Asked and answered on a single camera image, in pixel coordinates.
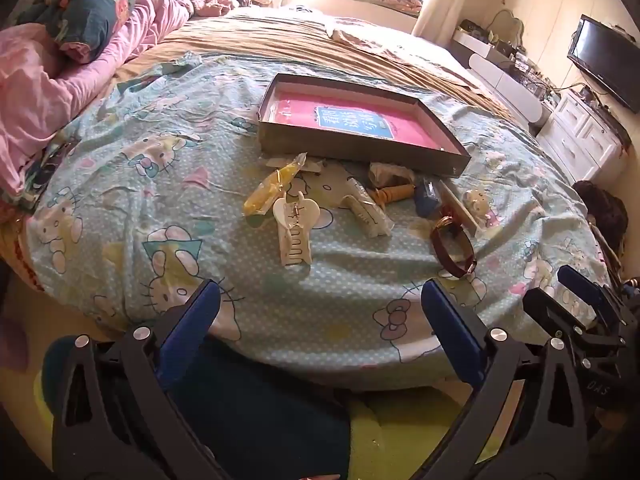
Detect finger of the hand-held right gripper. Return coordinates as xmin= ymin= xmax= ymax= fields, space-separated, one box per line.
xmin=522 ymin=287 xmax=603 ymax=356
xmin=557 ymin=265 xmax=623 ymax=333

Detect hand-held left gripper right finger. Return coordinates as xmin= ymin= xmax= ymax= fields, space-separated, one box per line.
xmin=421 ymin=279 xmax=591 ymax=480

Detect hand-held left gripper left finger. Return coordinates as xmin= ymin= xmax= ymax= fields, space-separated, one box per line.
xmin=52 ymin=279 xmax=226 ymax=480

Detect dark hair accessory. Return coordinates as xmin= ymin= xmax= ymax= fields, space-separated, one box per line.
xmin=414 ymin=176 xmax=446 ymax=219

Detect white hair claw clip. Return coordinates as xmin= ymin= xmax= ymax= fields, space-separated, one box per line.
xmin=272 ymin=191 xmax=321 ymax=268

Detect cardboard box with pink inside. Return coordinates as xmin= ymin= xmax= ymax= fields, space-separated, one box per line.
xmin=257 ymin=73 xmax=472 ymax=179

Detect dark brown object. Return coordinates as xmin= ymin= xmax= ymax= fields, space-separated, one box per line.
xmin=572 ymin=180 xmax=628 ymax=261

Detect yellow green floor mat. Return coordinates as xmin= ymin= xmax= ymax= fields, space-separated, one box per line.
xmin=350 ymin=387 xmax=501 ymax=466

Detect brown and white flat strip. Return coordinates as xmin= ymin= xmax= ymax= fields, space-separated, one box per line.
xmin=437 ymin=180 xmax=486 ymax=238

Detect person's dark trousers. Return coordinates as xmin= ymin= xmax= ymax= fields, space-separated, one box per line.
xmin=42 ymin=335 xmax=351 ymax=480

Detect pale hair claw in bag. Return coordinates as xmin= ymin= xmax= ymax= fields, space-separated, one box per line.
xmin=336 ymin=175 xmax=396 ymax=238

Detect white drawer dresser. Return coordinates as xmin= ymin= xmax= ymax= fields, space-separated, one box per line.
xmin=535 ymin=90 xmax=631 ymax=183

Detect yellow hair clip in bag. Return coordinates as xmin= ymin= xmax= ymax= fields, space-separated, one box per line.
xmin=243 ymin=152 xmax=308 ymax=217

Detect crumpled beige plastic bag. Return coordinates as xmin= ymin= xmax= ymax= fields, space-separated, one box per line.
xmin=369 ymin=161 xmax=416 ymax=187

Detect cartoon cat printed blanket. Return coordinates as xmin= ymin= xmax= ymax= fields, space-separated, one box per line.
xmin=25 ymin=52 xmax=613 ymax=391

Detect white vanity cabinet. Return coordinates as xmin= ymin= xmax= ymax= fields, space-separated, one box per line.
xmin=450 ymin=27 xmax=551 ymax=126

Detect black television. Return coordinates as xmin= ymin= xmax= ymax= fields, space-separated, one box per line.
xmin=567 ymin=15 xmax=640 ymax=113

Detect pink quilt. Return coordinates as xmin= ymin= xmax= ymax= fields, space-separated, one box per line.
xmin=0 ymin=0 xmax=193 ymax=206

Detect vanity mirror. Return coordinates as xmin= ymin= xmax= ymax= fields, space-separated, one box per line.
xmin=487 ymin=9 xmax=526 ymax=48

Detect tan bed sheet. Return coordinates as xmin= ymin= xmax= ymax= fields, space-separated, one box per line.
xmin=112 ymin=7 xmax=516 ymax=126

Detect dark floral pillow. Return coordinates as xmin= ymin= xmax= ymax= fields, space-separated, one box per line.
xmin=17 ymin=0 xmax=136 ymax=63

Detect orange spiral hair tie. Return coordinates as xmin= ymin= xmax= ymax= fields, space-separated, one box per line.
xmin=367 ymin=183 xmax=416 ymax=207

